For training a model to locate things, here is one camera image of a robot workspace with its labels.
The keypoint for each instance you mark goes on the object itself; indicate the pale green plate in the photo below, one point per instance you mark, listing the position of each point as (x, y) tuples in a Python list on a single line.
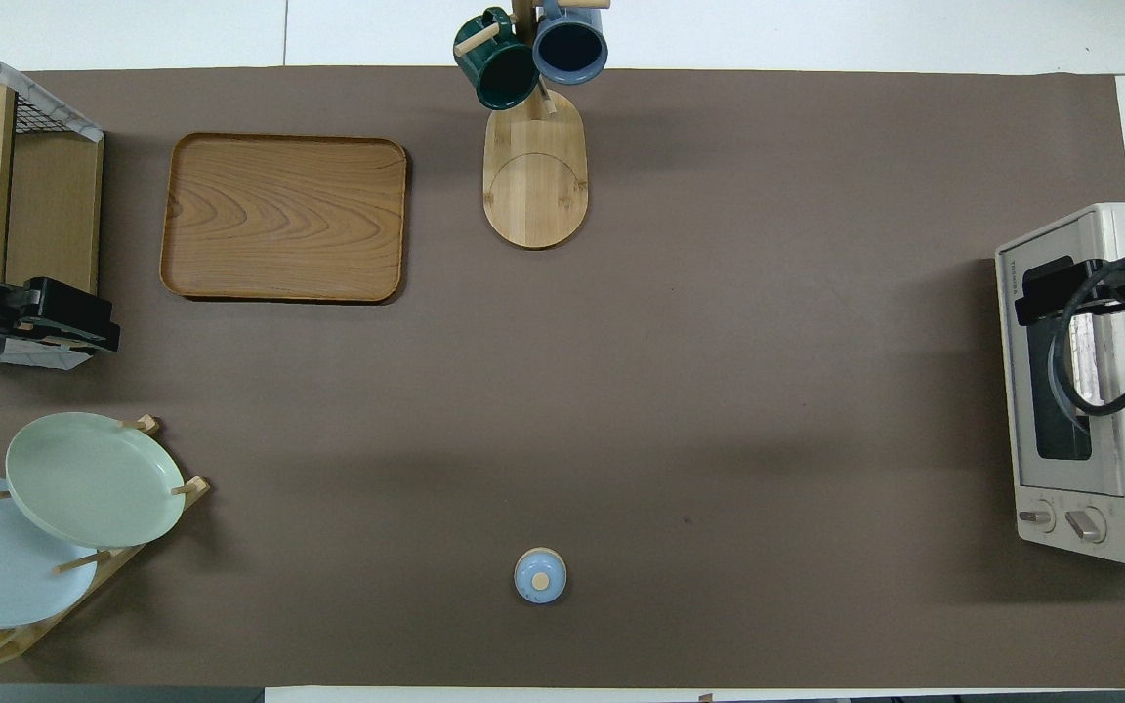
[(94, 478)]

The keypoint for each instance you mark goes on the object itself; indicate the blue grey mug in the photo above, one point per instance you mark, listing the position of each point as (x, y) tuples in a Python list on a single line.
[(570, 49)]

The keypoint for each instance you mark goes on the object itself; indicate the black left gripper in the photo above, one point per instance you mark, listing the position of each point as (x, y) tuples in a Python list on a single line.
[(64, 312)]

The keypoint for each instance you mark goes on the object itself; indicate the silver oven knob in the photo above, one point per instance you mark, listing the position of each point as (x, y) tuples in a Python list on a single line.
[(1038, 516), (1087, 525)]

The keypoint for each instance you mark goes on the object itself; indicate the brown table mat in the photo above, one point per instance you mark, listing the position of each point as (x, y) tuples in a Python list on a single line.
[(719, 391)]

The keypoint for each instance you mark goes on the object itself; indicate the wooden mug tree stand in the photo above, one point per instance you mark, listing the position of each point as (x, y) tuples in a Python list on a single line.
[(533, 195)]

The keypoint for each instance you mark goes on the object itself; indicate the dark green mug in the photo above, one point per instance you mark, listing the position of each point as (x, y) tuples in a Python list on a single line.
[(504, 73)]

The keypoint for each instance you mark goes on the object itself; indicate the wooden plate rack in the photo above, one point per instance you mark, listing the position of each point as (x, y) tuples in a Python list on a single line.
[(193, 486)]

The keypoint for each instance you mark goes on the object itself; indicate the rectangular wooden tray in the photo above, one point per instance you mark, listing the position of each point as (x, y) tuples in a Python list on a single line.
[(284, 215)]

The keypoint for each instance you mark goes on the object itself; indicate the small blue jar cork lid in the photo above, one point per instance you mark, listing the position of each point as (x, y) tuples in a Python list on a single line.
[(540, 576)]

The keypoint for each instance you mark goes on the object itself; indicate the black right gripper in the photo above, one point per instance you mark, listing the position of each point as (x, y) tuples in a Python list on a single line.
[(1061, 288)]

